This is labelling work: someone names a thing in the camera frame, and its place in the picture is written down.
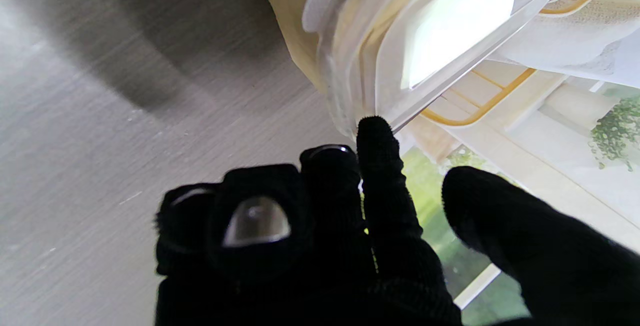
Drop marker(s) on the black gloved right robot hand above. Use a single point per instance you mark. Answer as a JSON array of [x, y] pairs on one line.
[[300, 276]]

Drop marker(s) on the clear lid with white label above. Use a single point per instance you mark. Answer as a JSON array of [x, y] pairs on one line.
[[450, 25]]

